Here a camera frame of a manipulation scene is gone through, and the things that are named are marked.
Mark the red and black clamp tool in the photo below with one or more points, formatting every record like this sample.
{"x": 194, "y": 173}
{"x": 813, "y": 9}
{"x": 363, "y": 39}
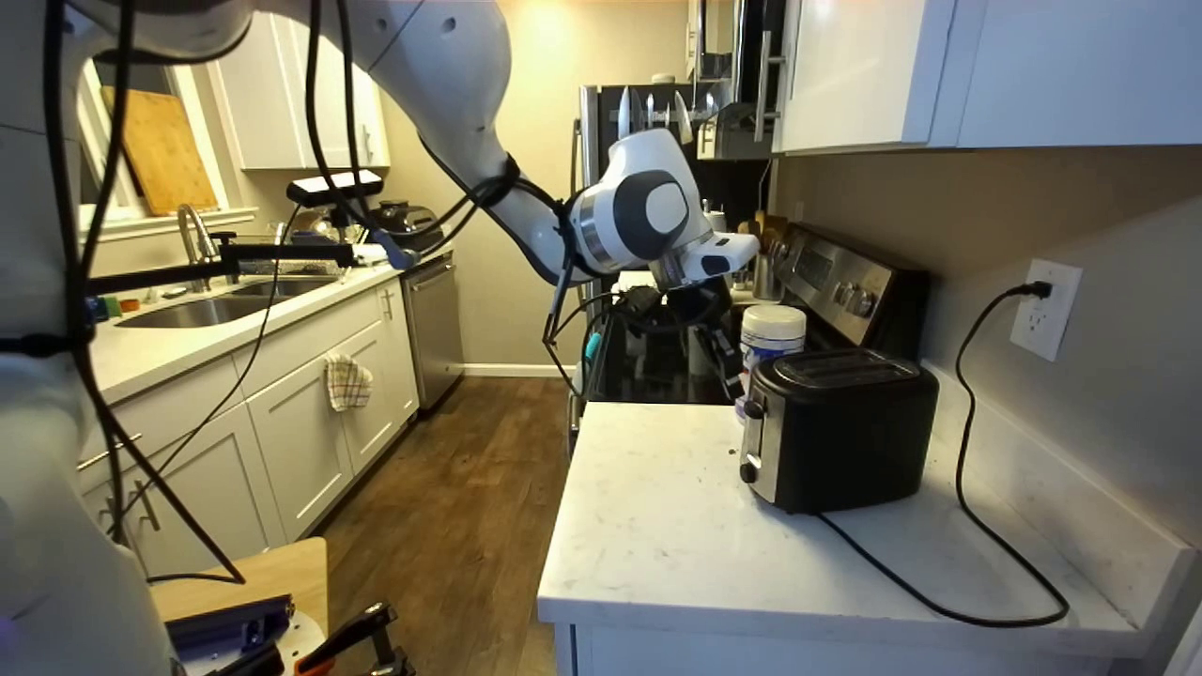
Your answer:
{"x": 352, "y": 631}

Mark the black countertop appliance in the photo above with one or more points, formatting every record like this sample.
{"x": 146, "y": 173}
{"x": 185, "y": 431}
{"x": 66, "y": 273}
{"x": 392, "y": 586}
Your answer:
{"x": 419, "y": 222}

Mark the black and silver toaster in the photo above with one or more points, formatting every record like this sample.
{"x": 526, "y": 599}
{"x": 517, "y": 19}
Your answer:
{"x": 840, "y": 434}

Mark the light wooden board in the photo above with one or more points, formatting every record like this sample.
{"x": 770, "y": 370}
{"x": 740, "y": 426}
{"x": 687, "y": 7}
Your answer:
{"x": 248, "y": 573}

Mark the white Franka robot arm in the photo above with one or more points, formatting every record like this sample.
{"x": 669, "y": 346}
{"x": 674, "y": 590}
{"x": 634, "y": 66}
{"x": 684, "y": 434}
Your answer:
{"x": 437, "y": 62}

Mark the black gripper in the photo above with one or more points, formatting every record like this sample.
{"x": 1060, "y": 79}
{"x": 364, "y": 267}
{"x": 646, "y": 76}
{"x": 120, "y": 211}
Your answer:
{"x": 659, "y": 333}

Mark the white wall cabinet beside window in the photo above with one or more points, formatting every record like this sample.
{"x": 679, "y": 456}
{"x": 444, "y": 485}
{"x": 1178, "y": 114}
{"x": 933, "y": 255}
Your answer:
{"x": 283, "y": 114}

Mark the wooden cutting board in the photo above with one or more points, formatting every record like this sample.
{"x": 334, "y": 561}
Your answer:
{"x": 160, "y": 153}

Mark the white wipes canister blue label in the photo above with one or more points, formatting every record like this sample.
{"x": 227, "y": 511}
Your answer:
{"x": 776, "y": 333}

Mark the stainless steel sink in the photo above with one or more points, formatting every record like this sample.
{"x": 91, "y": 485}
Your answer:
{"x": 209, "y": 307}

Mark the white wall outlet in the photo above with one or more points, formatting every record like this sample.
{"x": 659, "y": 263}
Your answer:
{"x": 1044, "y": 315}

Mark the black camera on stand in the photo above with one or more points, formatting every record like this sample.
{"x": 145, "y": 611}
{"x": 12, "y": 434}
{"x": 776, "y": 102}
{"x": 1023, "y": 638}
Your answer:
{"x": 331, "y": 188}

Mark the black stainless kitchen stove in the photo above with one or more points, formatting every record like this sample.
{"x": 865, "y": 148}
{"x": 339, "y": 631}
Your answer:
{"x": 865, "y": 296}

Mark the white hanging dish towel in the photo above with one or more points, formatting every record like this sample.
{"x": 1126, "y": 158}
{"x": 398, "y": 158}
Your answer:
{"x": 346, "y": 385}

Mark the large white wall cabinet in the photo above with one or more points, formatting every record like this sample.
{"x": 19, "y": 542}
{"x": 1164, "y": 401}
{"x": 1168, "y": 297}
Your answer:
{"x": 1002, "y": 68}

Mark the white base cabinets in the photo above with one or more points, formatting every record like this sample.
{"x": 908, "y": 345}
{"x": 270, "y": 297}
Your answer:
{"x": 302, "y": 437}

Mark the chrome sink faucet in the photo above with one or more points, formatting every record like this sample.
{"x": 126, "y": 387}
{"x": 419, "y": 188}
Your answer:
{"x": 194, "y": 238}

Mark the stainless steel dishwasher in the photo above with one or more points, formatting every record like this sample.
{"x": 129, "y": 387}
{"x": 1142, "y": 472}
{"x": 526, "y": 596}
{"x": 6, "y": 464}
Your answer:
{"x": 434, "y": 333}

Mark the dark blue flat object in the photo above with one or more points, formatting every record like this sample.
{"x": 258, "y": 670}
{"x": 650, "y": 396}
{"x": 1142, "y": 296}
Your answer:
{"x": 229, "y": 626}

